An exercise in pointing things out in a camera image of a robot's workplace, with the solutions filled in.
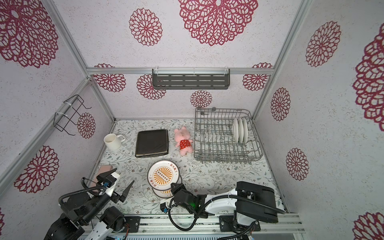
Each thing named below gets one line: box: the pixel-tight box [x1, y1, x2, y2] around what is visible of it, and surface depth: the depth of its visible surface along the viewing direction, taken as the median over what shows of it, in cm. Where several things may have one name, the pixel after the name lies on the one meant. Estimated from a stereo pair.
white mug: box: [103, 133, 126, 150], surface depth 102 cm
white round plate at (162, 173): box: [147, 159, 180, 191], surface depth 84 cm
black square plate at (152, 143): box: [135, 129, 169, 158], surface depth 102 cm
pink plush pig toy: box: [174, 126, 194, 156], surface depth 102 cm
